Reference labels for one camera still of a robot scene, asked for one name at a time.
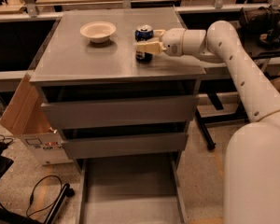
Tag grey drawer cabinet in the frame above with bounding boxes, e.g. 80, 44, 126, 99
29, 7, 207, 170

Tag black side table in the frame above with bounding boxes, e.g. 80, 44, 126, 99
194, 21, 280, 151

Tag white paper bowl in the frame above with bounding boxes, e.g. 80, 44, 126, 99
80, 21, 117, 44

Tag brown cardboard box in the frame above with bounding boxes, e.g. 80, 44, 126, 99
0, 74, 71, 165

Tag black stand leg left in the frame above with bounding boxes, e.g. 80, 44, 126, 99
0, 183, 75, 224

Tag grey top drawer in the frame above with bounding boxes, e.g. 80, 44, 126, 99
41, 95, 198, 129

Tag grey middle drawer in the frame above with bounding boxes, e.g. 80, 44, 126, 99
63, 133, 188, 159

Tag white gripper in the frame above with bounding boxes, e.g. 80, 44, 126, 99
135, 28, 185, 57

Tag dark headset on table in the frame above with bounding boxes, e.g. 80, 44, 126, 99
239, 7, 280, 48

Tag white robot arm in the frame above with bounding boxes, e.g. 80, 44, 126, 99
135, 21, 280, 224

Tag blue pepsi can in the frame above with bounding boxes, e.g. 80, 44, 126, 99
134, 24, 154, 63

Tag grey open bottom drawer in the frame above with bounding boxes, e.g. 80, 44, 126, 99
76, 153, 188, 224

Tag black floor cable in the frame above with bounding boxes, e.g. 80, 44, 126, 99
0, 175, 63, 218

